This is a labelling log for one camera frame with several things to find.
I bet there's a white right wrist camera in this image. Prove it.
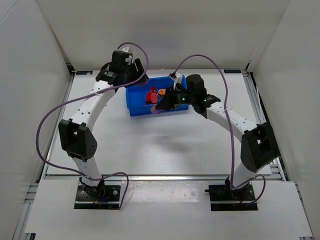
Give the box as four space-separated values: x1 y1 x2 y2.
169 71 183 90

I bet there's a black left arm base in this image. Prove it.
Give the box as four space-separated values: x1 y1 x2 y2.
73 184 122 210

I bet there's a blue plastic sorting tray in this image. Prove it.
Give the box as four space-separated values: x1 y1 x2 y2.
125 76 174 117

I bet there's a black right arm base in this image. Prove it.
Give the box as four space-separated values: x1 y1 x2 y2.
204 183 258 212

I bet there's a purple round lego piece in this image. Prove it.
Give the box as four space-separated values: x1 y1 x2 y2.
137 80 149 87

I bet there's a purple butterfly lego piece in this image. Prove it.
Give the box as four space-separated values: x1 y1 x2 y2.
150 105 162 115

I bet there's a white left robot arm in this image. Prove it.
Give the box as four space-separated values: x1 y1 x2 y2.
58 47 144 192

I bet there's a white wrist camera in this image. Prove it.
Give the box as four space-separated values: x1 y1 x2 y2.
169 71 183 90
121 46 133 65

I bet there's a red green lego block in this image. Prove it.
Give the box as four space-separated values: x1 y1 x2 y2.
145 91 159 105

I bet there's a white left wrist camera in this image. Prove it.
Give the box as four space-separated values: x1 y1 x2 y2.
121 46 133 65

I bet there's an orange round lego piece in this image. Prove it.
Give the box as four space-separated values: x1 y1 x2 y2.
158 89 166 98

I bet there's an aluminium frame rail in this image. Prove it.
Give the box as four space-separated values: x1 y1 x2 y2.
43 171 283 182

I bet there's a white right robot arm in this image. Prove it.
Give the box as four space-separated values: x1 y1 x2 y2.
151 73 280 191

